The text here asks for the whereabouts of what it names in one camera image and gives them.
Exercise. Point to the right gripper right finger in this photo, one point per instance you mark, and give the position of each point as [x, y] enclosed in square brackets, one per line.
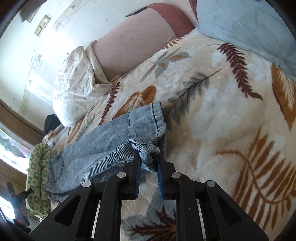
[172, 184]

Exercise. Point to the black clothing pile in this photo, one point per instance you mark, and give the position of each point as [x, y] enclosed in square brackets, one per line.
[51, 123]

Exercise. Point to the green patterned quilt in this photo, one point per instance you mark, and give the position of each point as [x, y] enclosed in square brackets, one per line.
[38, 202]

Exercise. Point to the leaf-print fleece blanket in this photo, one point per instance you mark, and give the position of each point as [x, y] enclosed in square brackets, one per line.
[230, 117]

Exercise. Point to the white sprig-print pillow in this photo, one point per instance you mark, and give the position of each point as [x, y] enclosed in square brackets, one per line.
[80, 85]

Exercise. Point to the black phone on headboard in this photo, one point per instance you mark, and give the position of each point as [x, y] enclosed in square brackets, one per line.
[136, 11]

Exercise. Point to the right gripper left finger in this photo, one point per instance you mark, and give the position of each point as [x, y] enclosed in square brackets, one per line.
[125, 184]

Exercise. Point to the light blue quilt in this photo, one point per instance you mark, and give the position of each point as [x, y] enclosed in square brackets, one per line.
[250, 25]

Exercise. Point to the grey-blue denim pants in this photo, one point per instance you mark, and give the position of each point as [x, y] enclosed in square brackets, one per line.
[104, 151]

